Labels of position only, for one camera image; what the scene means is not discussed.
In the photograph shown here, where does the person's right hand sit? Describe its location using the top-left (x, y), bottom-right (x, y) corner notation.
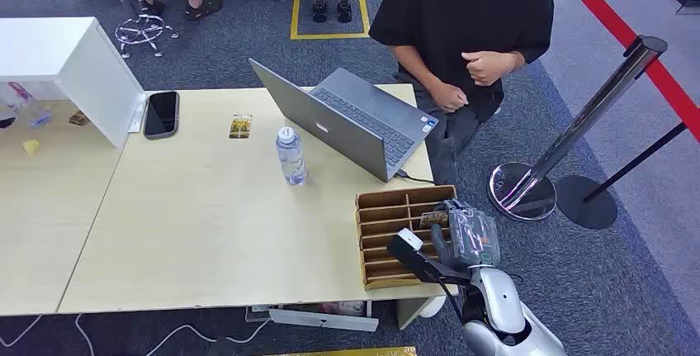
top-left (432, 82), bottom-right (470, 114)

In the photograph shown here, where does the person's left hand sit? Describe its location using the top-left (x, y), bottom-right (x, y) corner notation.
top-left (461, 50), bottom-right (519, 88)

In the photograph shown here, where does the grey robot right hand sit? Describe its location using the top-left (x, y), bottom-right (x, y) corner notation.
top-left (430, 198), bottom-right (501, 273)

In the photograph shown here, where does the yellow patterned card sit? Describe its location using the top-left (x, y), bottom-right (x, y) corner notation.
top-left (419, 210), bottom-right (451, 230)
top-left (229, 114), bottom-right (253, 140)

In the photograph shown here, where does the seated person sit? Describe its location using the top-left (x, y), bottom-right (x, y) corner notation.
top-left (369, 0), bottom-right (555, 186)

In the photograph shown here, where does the wooden slotted card organizer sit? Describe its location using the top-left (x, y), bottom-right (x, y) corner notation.
top-left (355, 184), bottom-right (457, 291)

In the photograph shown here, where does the white table leg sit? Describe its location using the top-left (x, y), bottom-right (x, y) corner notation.
top-left (396, 296), bottom-right (447, 331)

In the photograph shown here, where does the grey open laptop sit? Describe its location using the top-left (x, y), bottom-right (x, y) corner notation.
top-left (248, 58), bottom-right (440, 184)

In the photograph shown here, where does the yellow floor tape square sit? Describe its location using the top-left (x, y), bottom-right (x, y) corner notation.
top-left (290, 0), bottom-right (371, 41)

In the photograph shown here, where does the red barrier belt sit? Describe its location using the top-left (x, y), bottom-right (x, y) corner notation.
top-left (546, 0), bottom-right (700, 144)

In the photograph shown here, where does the gold floor mat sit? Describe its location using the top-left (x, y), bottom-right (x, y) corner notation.
top-left (262, 346), bottom-right (418, 356)

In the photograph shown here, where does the clear plastic water bottle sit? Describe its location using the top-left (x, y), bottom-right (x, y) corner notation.
top-left (275, 126), bottom-right (309, 187)

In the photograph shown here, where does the white panel under table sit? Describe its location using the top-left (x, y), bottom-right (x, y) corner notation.
top-left (267, 308), bottom-right (380, 333)

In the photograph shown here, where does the black smartphone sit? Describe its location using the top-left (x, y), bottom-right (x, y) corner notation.
top-left (143, 90), bottom-right (181, 140)

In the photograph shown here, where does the chrome stool base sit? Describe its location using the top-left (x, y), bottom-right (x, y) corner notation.
top-left (101, 0), bottom-right (180, 59)

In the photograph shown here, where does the white cabinet box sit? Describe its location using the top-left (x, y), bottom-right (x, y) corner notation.
top-left (0, 17), bottom-right (146, 150)

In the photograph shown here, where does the clear plastic spray bottle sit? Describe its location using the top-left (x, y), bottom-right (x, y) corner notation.
top-left (0, 82), bottom-right (54, 129)

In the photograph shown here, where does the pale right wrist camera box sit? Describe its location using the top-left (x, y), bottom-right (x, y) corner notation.
top-left (386, 227), bottom-right (472, 289)

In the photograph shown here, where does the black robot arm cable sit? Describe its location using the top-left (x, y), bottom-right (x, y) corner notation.
top-left (437, 279), bottom-right (467, 326)

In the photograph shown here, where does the black laptop cable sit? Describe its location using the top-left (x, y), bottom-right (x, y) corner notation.
top-left (395, 169), bottom-right (436, 186)

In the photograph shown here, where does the chrome stanchion post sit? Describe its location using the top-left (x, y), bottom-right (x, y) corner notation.
top-left (487, 35), bottom-right (669, 222)

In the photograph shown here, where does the black stanchion post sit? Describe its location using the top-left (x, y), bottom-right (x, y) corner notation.
top-left (556, 121), bottom-right (688, 231)

